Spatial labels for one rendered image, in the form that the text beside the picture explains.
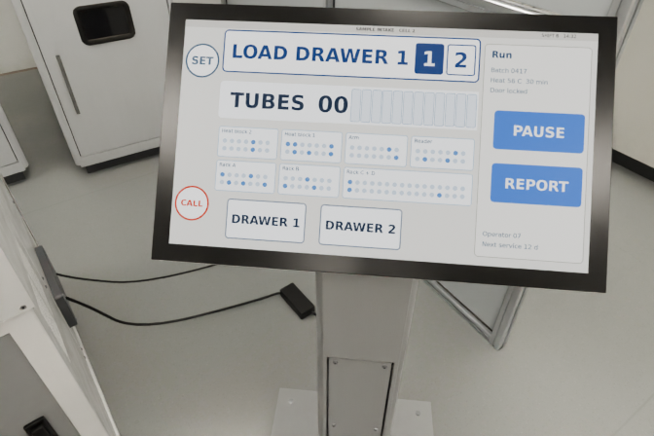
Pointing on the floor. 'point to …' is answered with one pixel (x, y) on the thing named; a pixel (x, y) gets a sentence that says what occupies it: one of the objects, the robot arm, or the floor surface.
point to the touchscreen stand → (357, 363)
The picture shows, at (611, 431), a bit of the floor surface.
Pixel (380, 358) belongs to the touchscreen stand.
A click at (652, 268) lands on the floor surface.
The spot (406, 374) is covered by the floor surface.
